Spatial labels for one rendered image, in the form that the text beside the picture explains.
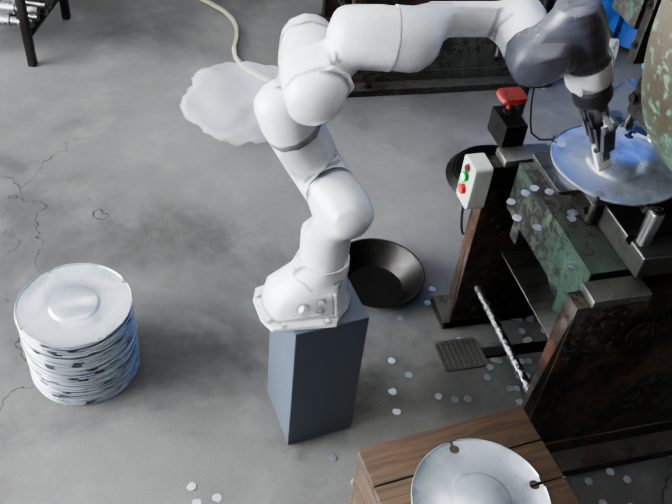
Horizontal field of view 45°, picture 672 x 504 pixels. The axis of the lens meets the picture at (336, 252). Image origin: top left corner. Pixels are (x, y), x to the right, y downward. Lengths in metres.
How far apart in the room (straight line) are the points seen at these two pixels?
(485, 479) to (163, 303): 1.16
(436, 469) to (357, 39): 0.91
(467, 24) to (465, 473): 0.91
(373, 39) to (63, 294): 1.20
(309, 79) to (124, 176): 1.69
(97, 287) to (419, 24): 1.21
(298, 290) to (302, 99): 0.57
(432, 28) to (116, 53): 2.40
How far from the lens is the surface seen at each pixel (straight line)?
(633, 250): 1.86
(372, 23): 1.36
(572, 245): 1.89
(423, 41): 1.38
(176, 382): 2.31
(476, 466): 1.80
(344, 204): 1.57
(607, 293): 1.81
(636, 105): 1.87
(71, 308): 2.18
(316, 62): 1.36
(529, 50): 1.45
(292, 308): 1.81
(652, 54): 1.33
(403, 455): 1.79
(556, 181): 1.82
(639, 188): 1.88
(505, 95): 2.10
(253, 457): 2.17
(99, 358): 2.16
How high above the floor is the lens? 1.85
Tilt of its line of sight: 44 degrees down
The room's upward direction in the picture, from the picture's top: 7 degrees clockwise
